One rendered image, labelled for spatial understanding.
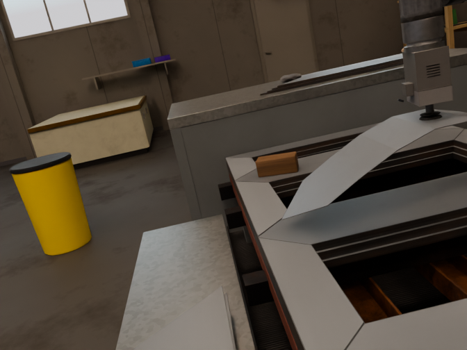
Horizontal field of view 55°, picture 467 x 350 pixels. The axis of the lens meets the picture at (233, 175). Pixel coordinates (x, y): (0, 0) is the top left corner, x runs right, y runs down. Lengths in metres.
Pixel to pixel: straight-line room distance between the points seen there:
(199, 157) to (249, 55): 7.48
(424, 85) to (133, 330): 0.75
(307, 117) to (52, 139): 5.70
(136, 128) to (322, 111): 5.33
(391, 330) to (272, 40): 8.68
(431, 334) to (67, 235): 3.30
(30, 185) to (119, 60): 5.70
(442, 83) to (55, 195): 3.07
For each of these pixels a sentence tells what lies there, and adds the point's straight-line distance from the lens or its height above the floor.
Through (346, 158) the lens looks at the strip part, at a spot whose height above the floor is 0.98.
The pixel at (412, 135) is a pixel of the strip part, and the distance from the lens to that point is 0.92.
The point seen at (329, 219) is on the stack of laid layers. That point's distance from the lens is 0.97.
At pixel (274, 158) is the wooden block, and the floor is 0.92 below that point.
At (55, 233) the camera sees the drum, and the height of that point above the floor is 0.18.
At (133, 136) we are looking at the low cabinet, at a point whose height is 0.30.
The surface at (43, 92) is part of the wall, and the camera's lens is 9.30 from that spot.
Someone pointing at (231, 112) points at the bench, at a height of 1.02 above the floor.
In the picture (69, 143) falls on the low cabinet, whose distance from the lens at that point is 7.07.
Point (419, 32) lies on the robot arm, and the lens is 0.94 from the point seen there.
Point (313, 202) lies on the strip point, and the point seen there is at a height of 0.93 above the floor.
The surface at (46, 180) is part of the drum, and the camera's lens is 3.59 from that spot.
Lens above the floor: 1.25
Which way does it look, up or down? 16 degrees down
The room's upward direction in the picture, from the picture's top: 12 degrees counter-clockwise
